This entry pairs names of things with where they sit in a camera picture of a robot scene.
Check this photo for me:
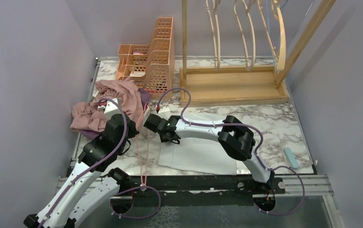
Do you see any pink wire hanger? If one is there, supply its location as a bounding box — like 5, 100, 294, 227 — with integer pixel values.
134, 104, 151, 186

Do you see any white skirt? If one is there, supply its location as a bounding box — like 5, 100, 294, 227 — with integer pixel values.
158, 138, 237, 175

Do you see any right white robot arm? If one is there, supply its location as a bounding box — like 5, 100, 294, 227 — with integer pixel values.
143, 114, 275, 193

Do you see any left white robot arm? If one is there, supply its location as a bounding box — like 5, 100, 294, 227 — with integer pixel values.
23, 97, 138, 228

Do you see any wooden hanger rack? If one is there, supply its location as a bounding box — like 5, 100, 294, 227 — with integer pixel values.
180, 0, 335, 106

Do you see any wooden hanger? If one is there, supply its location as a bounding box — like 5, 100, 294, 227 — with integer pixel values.
257, 0, 287, 72
206, 0, 220, 71
233, 0, 256, 72

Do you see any purple cloth under pile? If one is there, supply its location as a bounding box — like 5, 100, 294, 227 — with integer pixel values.
80, 88, 152, 140

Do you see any pink clothes pile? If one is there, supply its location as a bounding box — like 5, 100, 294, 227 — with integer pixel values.
70, 77, 146, 133

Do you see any orange plastic file organizer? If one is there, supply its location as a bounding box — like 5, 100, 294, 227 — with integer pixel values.
115, 17, 175, 100

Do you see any light blue small block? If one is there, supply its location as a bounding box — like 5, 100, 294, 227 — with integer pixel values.
283, 147, 300, 170

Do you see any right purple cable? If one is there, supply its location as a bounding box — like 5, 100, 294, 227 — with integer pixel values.
156, 88, 306, 218

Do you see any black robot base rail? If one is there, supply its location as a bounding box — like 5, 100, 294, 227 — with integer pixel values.
107, 168, 286, 209

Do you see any blue wire hanger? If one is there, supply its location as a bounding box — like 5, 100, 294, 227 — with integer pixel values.
263, 0, 291, 64

